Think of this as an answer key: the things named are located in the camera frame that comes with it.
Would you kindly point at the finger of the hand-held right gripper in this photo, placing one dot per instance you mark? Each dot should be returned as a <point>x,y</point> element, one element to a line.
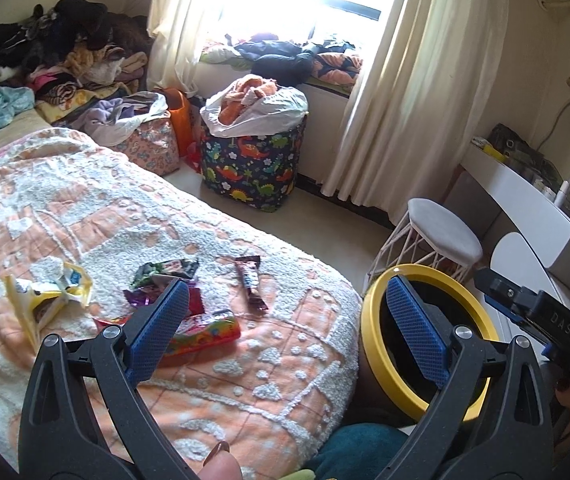
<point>507,292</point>

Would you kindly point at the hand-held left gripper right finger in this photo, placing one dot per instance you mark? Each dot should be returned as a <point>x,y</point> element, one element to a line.
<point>415,330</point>

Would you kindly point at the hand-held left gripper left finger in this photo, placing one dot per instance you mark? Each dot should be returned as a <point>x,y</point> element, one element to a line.
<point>157,332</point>

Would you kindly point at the yellow rimmed black bin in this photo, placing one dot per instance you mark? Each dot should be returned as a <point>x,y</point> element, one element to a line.
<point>372,310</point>

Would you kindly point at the colourful candy packet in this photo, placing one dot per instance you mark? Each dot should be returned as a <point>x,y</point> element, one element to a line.
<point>210,335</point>

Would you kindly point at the purple foil wrapper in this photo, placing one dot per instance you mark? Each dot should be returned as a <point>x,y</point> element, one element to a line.
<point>160,272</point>

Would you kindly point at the brown snack bar wrapper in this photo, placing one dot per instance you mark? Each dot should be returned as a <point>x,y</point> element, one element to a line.
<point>251,282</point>

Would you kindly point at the yellow white wrapper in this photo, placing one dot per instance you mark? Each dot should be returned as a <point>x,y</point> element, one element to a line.
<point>40,300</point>

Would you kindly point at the person's left hand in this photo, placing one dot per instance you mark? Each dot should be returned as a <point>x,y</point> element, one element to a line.
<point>222,467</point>

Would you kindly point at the white dressing table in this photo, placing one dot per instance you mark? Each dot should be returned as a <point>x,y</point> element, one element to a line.
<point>515,185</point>

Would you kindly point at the white bottle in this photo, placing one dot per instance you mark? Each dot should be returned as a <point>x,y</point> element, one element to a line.
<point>561,194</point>

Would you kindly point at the orange white quilt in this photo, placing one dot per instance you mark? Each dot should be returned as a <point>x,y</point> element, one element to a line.
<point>165,210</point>

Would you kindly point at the teal fleece garment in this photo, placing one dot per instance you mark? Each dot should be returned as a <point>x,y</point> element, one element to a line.
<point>360,452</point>

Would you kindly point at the dark toiletry bag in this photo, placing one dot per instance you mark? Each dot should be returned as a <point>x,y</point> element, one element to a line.
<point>520,152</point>

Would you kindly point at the yellow box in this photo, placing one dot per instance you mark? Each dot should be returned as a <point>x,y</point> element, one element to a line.
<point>494,151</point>

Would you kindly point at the green fleece garment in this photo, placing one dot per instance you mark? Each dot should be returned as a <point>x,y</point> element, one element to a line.
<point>309,475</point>

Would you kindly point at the floral fabric bag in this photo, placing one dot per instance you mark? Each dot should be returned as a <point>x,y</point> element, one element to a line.
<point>150,150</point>

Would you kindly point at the dinosaur print storage bag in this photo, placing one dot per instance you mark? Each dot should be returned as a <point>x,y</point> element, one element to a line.
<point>250,170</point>

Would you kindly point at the orange bag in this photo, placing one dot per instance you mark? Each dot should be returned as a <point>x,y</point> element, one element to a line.
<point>182,120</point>

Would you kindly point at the lilac and white clothes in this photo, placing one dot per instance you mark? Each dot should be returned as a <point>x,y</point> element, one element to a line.
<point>110,115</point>

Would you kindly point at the wide cream curtain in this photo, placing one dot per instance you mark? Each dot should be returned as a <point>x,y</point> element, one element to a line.
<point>415,85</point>

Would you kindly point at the orange fleece clothes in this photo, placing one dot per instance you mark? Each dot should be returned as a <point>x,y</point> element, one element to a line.
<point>237,100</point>

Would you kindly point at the beige bed sheet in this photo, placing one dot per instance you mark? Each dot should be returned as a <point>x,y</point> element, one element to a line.
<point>5,137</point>

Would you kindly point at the white plastic bag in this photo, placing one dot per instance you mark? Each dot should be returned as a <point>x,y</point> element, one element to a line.
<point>275,110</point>

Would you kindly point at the light blue garment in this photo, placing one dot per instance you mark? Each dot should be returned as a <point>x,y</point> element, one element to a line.
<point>0,110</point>

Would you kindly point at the heap of clothes on sill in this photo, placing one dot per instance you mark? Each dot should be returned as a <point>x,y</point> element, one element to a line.
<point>280,57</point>

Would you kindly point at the narrow cream curtain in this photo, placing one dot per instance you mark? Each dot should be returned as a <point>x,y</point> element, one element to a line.
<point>180,25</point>

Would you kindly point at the pile of dark clothes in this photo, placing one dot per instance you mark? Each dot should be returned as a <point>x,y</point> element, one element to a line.
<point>65,35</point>

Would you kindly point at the black framed window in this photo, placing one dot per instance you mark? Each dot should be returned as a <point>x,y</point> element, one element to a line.
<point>355,9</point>

